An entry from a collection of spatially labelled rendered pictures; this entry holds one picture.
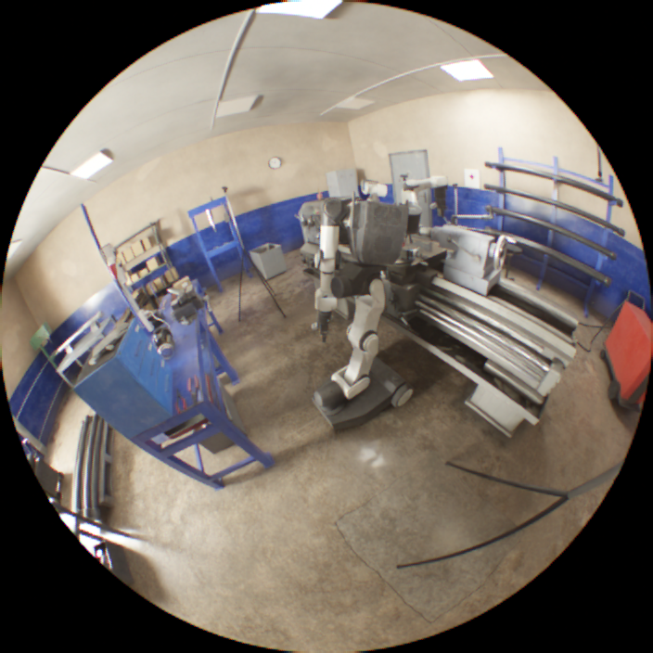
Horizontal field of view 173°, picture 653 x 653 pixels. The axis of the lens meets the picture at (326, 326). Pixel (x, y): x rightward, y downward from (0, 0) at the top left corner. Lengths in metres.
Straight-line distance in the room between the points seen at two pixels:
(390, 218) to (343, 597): 2.03
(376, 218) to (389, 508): 1.58
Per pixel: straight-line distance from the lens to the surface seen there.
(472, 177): 4.60
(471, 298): 1.40
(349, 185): 5.94
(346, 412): 1.54
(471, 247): 1.47
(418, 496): 1.54
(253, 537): 1.70
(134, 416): 1.15
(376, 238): 0.98
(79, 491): 3.21
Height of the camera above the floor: 1.51
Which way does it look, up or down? 37 degrees down
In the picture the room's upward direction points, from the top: 13 degrees counter-clockwise
